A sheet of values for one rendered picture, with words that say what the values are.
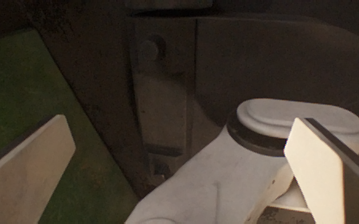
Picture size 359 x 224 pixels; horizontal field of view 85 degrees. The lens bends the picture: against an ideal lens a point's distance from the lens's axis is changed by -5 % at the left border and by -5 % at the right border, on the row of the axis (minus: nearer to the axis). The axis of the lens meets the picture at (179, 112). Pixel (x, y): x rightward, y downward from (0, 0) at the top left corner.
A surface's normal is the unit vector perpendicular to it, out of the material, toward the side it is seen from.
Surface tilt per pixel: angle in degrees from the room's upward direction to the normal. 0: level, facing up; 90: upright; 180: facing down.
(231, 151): 90
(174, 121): 0
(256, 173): 90
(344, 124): 90
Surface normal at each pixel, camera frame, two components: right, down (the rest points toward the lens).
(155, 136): -0.22, 0.51
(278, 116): 0.00, -0.85
